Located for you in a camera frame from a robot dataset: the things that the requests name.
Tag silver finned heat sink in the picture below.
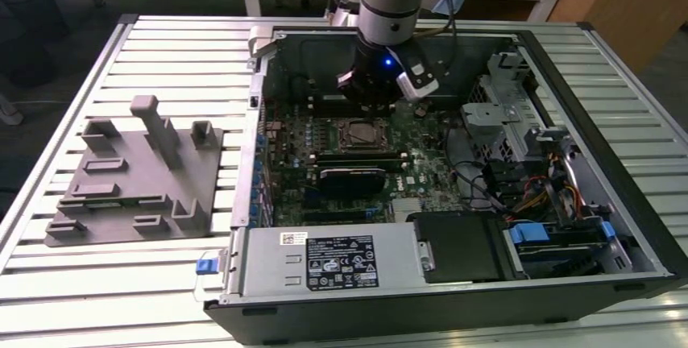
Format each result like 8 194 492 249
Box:
394 197 427 224

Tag silver power supply unit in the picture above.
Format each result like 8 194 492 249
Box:
236 225 432 299

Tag black graphics card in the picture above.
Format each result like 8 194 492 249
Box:
318 167 388 197

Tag metal socket cover frame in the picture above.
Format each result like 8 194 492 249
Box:
339 119 388 150

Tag green RAM stick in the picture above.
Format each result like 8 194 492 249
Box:
84 197 142 208

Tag black CPU socket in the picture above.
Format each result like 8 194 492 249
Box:
336 118 390 151

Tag silver square CPU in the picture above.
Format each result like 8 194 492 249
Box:
347 121 384 144

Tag blue disk carrier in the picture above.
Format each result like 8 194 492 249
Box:
508 221 618 263

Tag silver metal drive cage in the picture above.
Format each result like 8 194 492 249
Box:
459 52 546 164

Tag green motherboard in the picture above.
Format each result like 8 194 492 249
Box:
256 97 470 228

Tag wooden cabinet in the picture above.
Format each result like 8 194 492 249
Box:
547 0 688 79

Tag orange yellow power wires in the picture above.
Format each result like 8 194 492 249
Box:
504 176 586 220

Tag black open PC case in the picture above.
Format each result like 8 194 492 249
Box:
203 24 688 346

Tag grey parts rack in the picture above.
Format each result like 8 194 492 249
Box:
42 94 226 247

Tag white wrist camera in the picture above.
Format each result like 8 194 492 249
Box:
395 48 443 102

